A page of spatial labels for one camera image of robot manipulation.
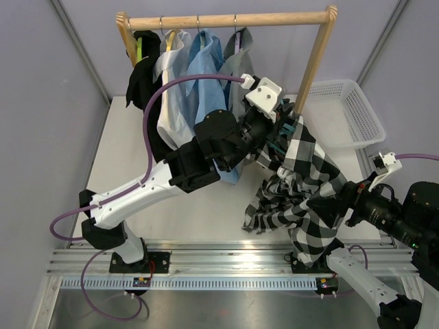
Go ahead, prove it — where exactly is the white slotted cable duct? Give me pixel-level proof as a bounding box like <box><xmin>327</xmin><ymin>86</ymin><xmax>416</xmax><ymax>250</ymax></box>
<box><xmin>61</xmin><ymin>276</ymin><xmax>317</xmax><ymax>291</ymax></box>

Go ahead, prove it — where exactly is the black white checked shirt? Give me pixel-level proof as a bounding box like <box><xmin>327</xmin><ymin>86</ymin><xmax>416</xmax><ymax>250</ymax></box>
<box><xmin>242</xmin><ymin>112</ymin><xmax>347</xmax><ymax>267</ymax></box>

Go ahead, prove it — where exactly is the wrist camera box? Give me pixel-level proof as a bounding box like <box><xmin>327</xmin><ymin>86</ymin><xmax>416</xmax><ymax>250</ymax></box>
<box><xmin>245</xmin><ymin>77</ymin><xmax>285</xmax><ymax>124</ymax></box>
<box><xmin>368</xmin><ymin>151</ymin><xmax>402</xmax><ymax>192</ymax></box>

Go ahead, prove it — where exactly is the blue shirt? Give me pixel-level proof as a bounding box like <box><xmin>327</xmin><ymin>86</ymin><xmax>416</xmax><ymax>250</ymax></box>
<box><xmin>185</xmin><ymin>28</ymin><xmax>241</xmax><ymax>186</ymax></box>

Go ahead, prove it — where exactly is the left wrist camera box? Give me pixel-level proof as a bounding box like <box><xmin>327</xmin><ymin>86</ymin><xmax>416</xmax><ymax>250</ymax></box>
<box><xmin>245</xmin><ymin>77</ymin><xmax>285</xmax><ymax>124</ymax></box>

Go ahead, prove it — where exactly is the teal plastic hanger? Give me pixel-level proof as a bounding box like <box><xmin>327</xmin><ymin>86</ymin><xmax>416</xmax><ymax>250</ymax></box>
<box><xmin>268</xmin><ymin>98</ymin><xmax>295</xmax><ymax>156</ymax></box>

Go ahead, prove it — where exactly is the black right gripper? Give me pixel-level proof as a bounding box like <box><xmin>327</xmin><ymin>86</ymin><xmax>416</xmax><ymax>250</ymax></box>
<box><xmin>307</xmin><ymin>168</ymin><xmax>428</xmax><ymax>247</ymax></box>

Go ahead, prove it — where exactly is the grey shirt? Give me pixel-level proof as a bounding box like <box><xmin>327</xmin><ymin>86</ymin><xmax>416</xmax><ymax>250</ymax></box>
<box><xmin>219</xmin><ymin>27</ymin><xmax>254</xmax><ymax>119</ymax></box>

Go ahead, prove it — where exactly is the green plastic hanger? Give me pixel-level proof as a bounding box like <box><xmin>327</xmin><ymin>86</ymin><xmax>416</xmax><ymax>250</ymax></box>
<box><xmin>127</xmin><ymin>18</ymin><xmax>142</xmax><ymax>66</ymax></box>

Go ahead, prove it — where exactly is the wooden clothes rack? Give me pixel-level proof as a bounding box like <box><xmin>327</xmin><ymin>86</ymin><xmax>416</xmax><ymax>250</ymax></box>
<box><xmin>115</xmin><ymin>4</ymin><xmax>338</xmax><ymax>114</ymax></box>

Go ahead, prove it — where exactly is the purple plastic hanger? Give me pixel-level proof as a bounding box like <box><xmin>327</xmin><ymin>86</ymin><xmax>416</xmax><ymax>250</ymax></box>
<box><xmin>234</xmin><ymin>14</ymin><xmax>242</xmax><ymax>54</ymax></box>

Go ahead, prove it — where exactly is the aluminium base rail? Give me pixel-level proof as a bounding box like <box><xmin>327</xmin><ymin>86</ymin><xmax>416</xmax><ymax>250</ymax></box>
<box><xmin>47</xmin><ymin>238</ymin><xmax>416</xmax><ymax>277</ymax></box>

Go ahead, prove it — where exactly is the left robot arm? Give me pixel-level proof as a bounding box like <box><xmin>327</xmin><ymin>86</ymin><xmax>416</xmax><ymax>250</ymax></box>
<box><xmin>79</xmin><ymin>105</ymin><xmax>290</xmax><ymax>273</ymax></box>

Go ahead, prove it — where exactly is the white plastic basket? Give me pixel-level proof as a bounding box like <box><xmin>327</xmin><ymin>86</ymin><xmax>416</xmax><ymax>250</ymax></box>
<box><xmin>302</xmin><ymin>79</ymin><xmax>386</xmax><ymax>149</ymax></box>

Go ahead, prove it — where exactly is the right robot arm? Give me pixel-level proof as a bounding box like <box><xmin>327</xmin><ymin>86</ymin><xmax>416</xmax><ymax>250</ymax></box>
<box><xmin>311</xmin><ymin>182</ymin><xmax>438</xmax><ymax>328</ymax></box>

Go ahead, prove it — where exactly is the yellow plastic hanger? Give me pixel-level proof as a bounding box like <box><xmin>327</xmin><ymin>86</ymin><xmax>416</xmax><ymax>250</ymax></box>
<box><xmin>159</xmin><ymin>16</ymin><xmax>176</xmax><ymax>52</ymax></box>

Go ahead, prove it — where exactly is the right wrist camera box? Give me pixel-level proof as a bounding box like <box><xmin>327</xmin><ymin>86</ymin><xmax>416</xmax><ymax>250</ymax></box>
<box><xmin>368</xmin><ymin>151</ymin><xmax>402</xmax><ymax>192</ymax></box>

